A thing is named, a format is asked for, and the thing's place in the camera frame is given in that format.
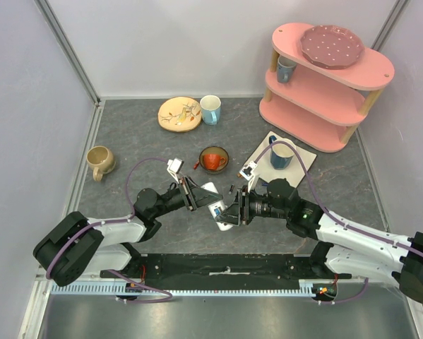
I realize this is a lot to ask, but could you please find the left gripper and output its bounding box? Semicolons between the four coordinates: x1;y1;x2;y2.
153;175;223;218

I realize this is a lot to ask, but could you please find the white remote control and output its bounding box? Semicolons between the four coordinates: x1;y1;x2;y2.
201;182;234;232

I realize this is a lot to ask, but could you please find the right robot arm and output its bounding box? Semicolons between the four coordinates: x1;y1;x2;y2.
211;179;423;304

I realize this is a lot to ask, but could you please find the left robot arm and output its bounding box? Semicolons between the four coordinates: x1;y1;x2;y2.
32;177;222;287

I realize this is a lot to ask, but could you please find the orange cup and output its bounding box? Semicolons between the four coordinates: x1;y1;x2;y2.
203;153;227;171

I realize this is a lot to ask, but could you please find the brown patterned bowl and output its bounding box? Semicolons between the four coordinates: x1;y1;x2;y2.
198;146;230;173

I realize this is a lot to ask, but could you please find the white square tile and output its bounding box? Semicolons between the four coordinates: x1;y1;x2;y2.
243;131;318;188

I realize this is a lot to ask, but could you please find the dark blue mug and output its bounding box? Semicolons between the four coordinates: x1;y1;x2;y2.
268;136;295;170

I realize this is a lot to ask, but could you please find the yellow floral plate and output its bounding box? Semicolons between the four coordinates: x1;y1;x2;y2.
157;96;202;132

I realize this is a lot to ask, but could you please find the light blue mug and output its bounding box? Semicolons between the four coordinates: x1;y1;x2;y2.
200;95;221;125

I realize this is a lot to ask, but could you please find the beige ceramic mug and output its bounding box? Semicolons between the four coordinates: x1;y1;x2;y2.
86;145;116;182

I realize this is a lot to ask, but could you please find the pink three-tier shelf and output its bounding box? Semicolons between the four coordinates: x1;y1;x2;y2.
259;23;395;153

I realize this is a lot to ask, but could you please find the blue mug on shelf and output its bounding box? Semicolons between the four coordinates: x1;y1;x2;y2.
277;56;297;83

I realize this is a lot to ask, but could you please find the mauve polka dot plate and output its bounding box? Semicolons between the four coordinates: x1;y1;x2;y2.
299;25;365;70

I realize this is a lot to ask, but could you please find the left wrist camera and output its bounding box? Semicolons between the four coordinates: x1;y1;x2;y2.
167;158;184;183

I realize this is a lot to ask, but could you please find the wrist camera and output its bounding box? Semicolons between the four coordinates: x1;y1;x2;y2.
167;158;184;183
239;161;259;192

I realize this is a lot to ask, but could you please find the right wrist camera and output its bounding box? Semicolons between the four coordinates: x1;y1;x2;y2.
239;161;259;192

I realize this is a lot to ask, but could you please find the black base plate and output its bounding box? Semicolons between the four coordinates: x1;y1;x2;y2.
120;254;335;290

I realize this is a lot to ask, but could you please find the slotted cable duct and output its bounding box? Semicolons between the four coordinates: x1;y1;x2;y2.
50;281;316;297

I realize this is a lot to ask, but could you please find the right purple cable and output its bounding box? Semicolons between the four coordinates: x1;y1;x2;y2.
255;141;423;305

